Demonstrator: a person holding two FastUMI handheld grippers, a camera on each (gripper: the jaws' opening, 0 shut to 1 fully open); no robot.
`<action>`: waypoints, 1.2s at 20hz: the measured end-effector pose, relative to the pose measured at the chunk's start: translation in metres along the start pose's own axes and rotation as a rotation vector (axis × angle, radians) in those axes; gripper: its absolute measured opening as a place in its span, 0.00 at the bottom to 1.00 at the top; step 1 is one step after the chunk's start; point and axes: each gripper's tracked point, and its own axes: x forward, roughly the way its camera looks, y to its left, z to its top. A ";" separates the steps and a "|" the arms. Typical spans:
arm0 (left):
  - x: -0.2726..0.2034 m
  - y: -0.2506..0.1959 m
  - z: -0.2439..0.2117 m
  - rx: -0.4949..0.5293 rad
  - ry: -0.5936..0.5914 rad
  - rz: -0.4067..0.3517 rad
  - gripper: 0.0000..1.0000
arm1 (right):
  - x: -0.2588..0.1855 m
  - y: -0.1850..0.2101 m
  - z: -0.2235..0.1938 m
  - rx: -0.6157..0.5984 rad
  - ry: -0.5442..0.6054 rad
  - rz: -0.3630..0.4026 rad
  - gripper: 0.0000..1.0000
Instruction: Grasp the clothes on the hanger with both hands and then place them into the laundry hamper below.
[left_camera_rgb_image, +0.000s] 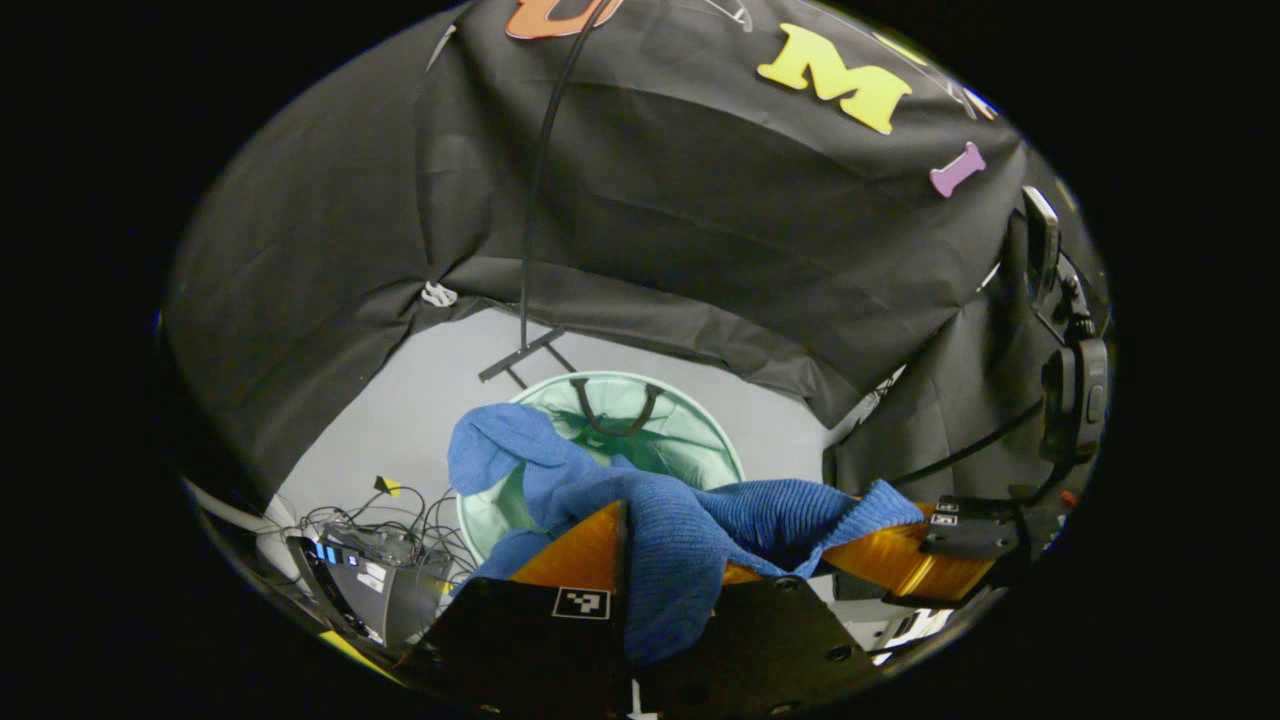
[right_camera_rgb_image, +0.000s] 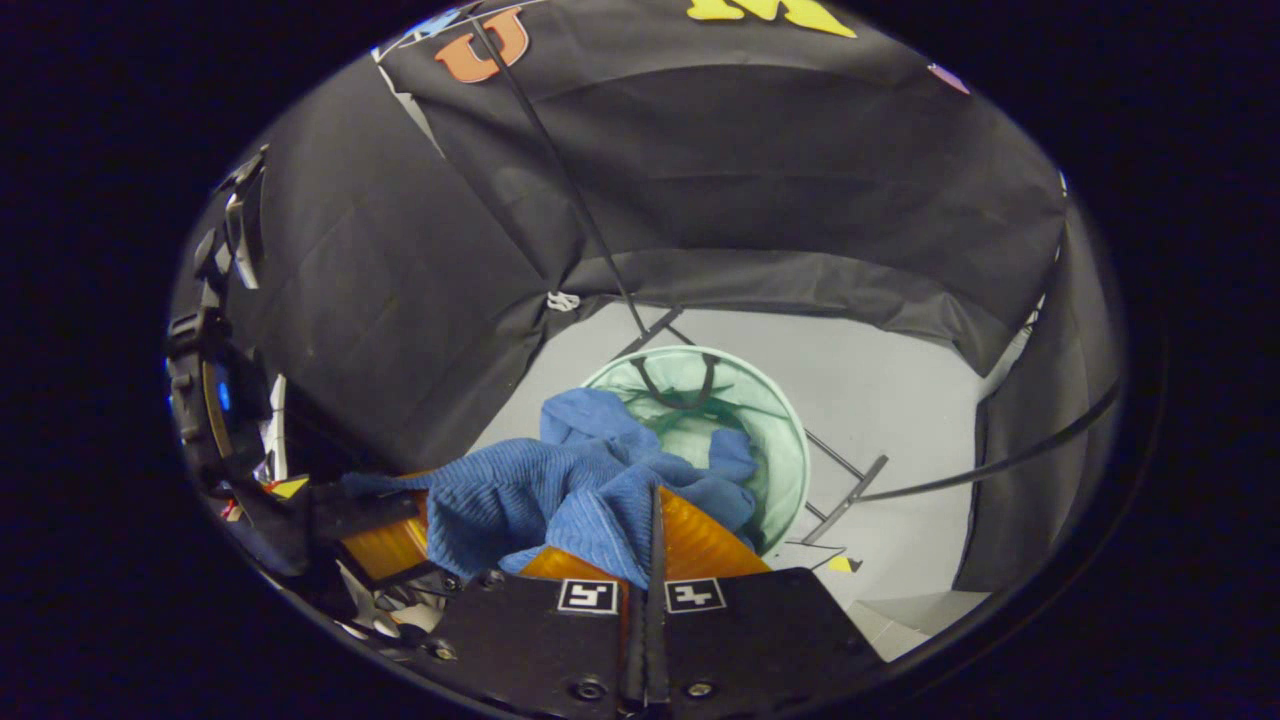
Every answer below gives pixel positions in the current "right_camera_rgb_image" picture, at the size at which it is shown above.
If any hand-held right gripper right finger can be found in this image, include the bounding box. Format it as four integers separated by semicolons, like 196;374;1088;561
647;486;887;717

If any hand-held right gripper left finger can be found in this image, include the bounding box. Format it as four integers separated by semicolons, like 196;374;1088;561
425;545;648;719

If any black backdrop cloth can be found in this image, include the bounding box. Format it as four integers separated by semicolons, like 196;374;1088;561
175;0;1126;596

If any green mesh laundry hamper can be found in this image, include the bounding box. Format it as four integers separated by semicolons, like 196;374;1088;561
580;345;811;558

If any blue jacket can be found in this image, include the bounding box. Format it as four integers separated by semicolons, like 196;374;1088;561
340;388;759;589

